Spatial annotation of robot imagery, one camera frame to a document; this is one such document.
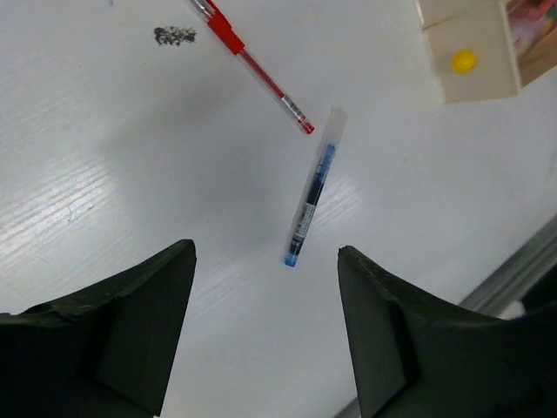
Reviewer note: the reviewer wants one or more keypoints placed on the blue refill pen clear cap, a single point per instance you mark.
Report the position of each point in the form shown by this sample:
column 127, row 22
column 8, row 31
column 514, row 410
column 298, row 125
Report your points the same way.
column 333, row 132

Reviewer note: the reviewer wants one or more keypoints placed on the wooden compartment tray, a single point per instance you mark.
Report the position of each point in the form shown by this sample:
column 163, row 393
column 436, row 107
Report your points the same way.
column 483, row 28

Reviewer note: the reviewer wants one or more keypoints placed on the aluminium frame rail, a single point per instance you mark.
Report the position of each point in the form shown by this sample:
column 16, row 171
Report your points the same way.
column 517, row 275

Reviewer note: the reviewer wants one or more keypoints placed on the red gel pen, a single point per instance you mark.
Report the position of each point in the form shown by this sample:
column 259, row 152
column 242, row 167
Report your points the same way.
column 222, row 29

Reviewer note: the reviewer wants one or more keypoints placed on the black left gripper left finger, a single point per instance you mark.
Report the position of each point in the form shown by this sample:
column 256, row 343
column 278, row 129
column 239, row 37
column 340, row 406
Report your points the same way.
column 106, row 350

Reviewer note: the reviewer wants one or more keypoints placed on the pink capped marker bottle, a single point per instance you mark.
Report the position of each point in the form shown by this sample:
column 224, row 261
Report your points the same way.
column 529, row 22

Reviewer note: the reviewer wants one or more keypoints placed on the yellow tray knob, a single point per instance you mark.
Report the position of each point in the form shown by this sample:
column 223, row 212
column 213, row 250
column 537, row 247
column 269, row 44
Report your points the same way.
column 462, row 62

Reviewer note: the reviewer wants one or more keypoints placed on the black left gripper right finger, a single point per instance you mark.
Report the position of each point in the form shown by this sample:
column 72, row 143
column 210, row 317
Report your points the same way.
column 416, row 355

